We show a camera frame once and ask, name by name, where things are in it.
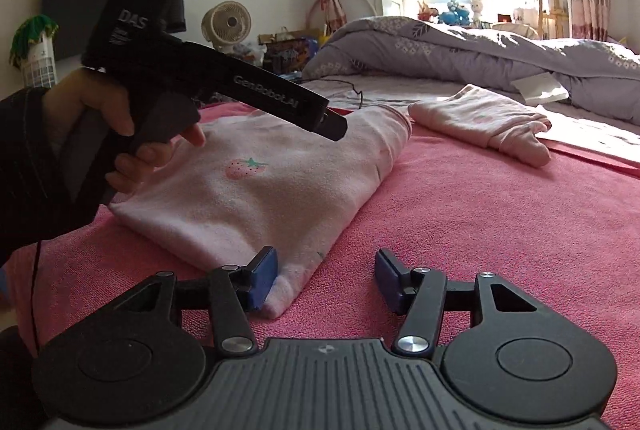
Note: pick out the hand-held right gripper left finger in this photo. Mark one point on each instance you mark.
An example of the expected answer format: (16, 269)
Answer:
(262, 277)

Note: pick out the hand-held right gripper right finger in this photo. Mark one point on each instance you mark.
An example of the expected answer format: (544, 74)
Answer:
(387, 280)

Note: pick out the pink strawberry pajama top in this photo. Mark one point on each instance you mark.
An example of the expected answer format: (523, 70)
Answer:
(250, 190)

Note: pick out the person's left forearm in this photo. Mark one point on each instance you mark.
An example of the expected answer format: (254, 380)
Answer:
(25, 170)

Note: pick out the person's left hand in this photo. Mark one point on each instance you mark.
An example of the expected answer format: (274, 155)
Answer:
(80, 95)

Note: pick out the beige round fan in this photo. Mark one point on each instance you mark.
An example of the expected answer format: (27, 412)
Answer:
(227, 22)

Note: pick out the green cloth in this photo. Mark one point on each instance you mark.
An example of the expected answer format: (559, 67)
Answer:
(30, 30)

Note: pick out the folded pink pajama pants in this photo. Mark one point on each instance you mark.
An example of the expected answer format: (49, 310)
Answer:
(475, 120)

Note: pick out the grey purple bed sheet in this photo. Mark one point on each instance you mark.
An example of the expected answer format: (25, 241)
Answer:
(400, 90)

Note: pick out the pink hula hoop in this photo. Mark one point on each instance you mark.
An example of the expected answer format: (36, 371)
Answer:
(367, 2)

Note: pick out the white paper booklet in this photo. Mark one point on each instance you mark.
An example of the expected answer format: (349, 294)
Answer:
(540, 89)

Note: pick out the purple floral quilt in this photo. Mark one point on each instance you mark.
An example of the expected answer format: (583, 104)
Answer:
(475, 50)

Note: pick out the orange plush toy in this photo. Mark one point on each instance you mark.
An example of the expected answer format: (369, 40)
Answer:
(427, 12)

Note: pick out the blue plush toy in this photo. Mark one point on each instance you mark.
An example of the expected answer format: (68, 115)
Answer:
(455, 15)

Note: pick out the white rabbit toy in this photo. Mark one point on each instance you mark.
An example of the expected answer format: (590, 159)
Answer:
(478, 10)

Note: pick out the small white pink toy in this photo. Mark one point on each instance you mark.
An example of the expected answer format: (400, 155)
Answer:
(525, 15)

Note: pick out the wooden easel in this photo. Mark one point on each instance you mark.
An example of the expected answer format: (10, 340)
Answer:
(557, 22)

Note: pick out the black wall television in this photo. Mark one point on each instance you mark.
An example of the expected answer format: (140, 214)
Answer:
(70, 10)

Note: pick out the small dark picture frame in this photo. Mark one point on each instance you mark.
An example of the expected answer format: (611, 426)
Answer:
(504, 18)

